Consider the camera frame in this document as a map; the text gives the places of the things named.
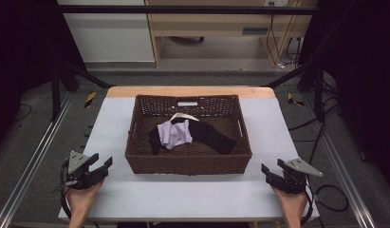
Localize aluminium floor rail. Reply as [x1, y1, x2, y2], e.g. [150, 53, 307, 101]
[0, 90, 76, 228]
[301, 93, 378, 228]

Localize black desk cables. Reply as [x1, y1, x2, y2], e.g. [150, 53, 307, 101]
[266, 1, 304, 69]

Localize dark curtain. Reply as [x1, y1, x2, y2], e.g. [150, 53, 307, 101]
[298, 0, 390, 193]
[0, 0, 87, 153]

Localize black cloth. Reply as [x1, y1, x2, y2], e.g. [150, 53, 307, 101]
[148, 117, 237, 157]

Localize beige cloth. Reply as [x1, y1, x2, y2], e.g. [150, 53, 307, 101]
[169, 111, 200, 124]

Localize white cabinet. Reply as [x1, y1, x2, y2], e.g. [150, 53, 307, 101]
[57, 0, 156, 64]

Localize brown wicker basket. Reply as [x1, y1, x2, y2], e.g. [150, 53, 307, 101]
[124, 93, 253, 177]

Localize thin black floor cable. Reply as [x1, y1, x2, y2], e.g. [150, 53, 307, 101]
[12, 102, 33, 124]

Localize person's left hand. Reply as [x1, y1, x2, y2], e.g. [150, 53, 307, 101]
[65, 179, 105, 220]

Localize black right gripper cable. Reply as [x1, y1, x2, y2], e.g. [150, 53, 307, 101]
[300, 184, 350, 226]

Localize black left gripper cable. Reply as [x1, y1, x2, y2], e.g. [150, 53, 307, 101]
[59, 158, 73, 220]

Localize black yellow striped tape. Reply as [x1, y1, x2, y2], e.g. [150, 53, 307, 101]
[287, 92, 306, 108]
[84, 91, 98, 109]

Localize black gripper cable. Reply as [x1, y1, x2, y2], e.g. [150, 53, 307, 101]
[59, 158, 73, 220]
[300, 184, 350, 226]

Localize black horizontal frame bar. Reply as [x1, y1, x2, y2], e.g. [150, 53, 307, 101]
[56, 4, 321, 16]

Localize light grey table mat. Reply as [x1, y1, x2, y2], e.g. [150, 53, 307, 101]
[58, 96, 320, 222]

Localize light wooden desk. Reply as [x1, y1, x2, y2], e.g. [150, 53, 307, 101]
[144, 0, 314, 68]

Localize person's right hand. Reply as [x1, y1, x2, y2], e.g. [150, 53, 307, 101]
[270, 186, 309, 220]

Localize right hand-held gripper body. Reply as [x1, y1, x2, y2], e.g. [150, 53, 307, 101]
[275, 158, 324, 195]

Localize black metal stand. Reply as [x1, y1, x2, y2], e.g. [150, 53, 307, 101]
[264, 61, 325, 124]
[49, 58, 114, 123]

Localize lavender cloth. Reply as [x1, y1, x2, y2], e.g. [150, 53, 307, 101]
[157, 119, 194, 151]

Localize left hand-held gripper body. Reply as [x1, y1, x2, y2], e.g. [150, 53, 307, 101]
[61, 150, 103, 191]

